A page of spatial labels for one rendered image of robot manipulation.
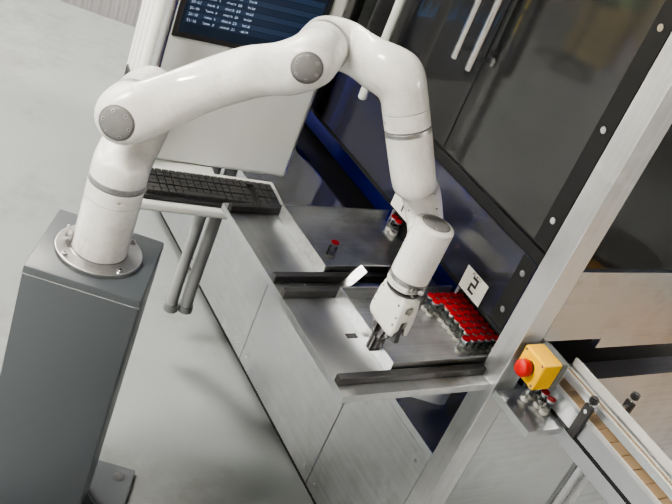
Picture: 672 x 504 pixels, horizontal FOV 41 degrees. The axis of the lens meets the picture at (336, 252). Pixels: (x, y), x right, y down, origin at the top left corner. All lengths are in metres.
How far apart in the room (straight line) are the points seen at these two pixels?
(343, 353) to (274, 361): 0.96
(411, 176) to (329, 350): 0.45
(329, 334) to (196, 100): 0.60
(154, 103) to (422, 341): 0.83
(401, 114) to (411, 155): 0.08
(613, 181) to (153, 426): 1.67
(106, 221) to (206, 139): 0.72
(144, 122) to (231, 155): 0.89
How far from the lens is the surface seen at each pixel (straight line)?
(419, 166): 1.73
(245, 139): 2.62
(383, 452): 2.45
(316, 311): 2.06
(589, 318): 2.13
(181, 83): 1.77
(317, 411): 2.71
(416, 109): 1.69
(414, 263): 1.82
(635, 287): 2.16
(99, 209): 1.93
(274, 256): 2.19
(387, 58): 1.68
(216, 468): 2.87
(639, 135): 1.84
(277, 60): 1.65
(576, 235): 1.92
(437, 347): 2.13
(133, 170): 1.89
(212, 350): 3.27
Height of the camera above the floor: 2.02
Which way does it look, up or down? 30 degrees down
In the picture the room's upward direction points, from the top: 23 degrees clockwise
